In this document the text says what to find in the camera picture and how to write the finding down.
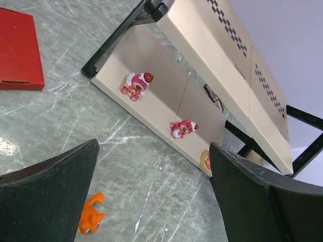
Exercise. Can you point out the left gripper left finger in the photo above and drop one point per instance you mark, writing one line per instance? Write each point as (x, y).
(44, 202)

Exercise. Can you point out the beige three-tier shelf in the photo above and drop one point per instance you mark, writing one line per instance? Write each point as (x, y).
(207, 70)

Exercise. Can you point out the strawberry cake slice toy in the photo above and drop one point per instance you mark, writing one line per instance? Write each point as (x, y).
(135, 85)

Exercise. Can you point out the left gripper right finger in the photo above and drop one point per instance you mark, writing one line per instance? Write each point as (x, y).
(258, 204)

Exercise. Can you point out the orange fox toy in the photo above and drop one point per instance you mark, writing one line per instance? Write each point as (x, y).
(90, 219)

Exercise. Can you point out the pink strawberry tart toy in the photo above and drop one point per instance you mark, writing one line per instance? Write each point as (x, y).
(205, 161)

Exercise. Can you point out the red cardboard box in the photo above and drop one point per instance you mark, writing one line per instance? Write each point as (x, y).
(21, 67)

